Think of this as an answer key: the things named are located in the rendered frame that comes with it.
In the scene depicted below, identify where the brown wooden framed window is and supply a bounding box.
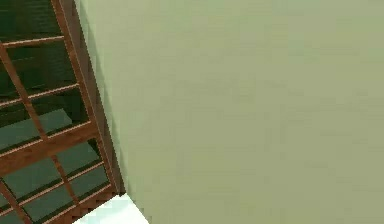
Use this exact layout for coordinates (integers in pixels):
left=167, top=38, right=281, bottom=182
left=0, top=0, right=127, bottom=224

